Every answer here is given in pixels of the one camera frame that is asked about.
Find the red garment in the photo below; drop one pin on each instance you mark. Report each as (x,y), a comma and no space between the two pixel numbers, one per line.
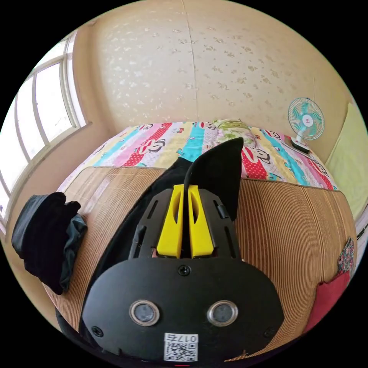
(327,302)

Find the pile of clothes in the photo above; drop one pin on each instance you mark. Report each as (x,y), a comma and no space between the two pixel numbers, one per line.
(43,241)

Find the floral patterned cloth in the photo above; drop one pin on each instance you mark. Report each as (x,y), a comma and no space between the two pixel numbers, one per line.
(346,256)

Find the bed with woven mat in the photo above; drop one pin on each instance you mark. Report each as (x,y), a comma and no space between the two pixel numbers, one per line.
(287,230)

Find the window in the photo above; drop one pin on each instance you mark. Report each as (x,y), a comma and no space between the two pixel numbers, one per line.
(37,115)

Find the green floral pillow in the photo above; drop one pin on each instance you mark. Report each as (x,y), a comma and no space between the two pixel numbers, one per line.
(233,128)

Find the light green curtain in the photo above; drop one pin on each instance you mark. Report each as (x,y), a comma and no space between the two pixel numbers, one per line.
(349,155)

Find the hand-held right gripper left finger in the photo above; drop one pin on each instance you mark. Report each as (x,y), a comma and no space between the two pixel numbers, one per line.
(169,230)

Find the teal table fan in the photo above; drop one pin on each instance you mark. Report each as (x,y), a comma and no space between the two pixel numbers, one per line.
(305,122)

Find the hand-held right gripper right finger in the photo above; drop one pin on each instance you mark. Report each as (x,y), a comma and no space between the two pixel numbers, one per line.
(201,230)

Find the black pants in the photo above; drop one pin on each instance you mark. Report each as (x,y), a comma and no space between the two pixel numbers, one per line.
(218,169)

